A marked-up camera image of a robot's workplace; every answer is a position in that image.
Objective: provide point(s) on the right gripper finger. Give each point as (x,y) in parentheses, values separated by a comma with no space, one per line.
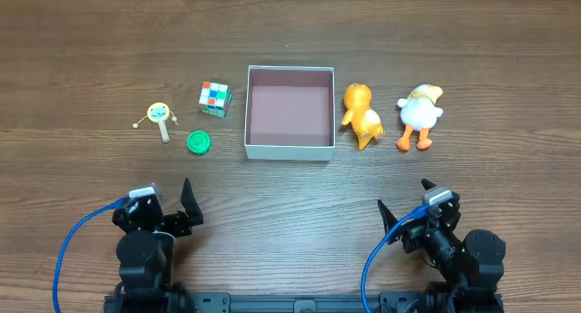
(427,184)
(388,219)

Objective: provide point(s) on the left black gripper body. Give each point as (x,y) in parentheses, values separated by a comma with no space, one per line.
(170,220)

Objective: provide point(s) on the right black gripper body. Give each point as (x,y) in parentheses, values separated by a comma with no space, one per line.
(413,233)

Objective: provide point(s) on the white plush duck toy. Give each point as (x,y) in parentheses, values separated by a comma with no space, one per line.
(418,112)

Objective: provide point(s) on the orange plastic duck toy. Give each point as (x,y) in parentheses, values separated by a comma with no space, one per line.
(364,121)

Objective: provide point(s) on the colourful puzzle cube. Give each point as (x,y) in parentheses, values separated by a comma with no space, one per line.
(215,98)

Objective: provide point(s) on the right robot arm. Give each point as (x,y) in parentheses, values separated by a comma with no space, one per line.
(471,268)

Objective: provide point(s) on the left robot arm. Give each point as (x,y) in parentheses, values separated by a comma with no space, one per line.
(146,253)

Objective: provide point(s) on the green round plastic cap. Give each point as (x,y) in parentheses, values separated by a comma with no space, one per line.
(198,142)

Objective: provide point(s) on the yellow wooden rattle drum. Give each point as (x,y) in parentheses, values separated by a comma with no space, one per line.
(159,113)

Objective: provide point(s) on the white open cardboard box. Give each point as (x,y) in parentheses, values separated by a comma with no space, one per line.
(290,113)

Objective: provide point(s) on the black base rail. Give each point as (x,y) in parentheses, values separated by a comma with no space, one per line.
(304,303)

